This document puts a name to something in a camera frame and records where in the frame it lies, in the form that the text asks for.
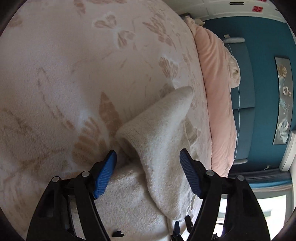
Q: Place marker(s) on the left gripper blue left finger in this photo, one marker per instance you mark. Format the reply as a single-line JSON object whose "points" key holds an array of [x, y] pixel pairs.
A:
{"points": [[52, 219]]}

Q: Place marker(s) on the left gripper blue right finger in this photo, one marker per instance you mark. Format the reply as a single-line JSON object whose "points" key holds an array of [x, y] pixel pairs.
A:
{"points": [[244, 219]]}

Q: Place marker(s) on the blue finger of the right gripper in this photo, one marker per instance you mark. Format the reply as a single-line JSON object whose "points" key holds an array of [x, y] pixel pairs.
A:
{"points": [[189, 224], [176, 235]]}

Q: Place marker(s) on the cream sweater with black hearts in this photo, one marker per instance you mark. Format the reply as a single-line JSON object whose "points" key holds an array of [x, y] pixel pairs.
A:
{"points": [[157, 162]]}

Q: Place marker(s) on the blue upholstered headboard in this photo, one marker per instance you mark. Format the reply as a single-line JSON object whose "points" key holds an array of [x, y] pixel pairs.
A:
{"points": [[243, 99]]}

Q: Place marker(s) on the cream blanket on pillow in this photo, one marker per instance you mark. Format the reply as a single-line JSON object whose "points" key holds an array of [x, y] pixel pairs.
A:
{"points": [[234, 70]]}

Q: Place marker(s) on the pink butterfly bedspread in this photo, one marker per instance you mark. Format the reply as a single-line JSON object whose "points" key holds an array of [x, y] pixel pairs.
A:
{"points": [[72, 73]]}

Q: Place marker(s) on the pink duvet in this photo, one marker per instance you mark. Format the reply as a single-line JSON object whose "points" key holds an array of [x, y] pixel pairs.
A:
{"points": [[214, 60]]}

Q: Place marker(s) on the white wardrobe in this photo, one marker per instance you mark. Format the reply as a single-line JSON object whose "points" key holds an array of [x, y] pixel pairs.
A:
{"points": [[213, 9]]}

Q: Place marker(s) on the framed floral wall picture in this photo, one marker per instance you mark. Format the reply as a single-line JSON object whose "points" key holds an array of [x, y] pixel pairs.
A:
{"points": [[285, 100]]}

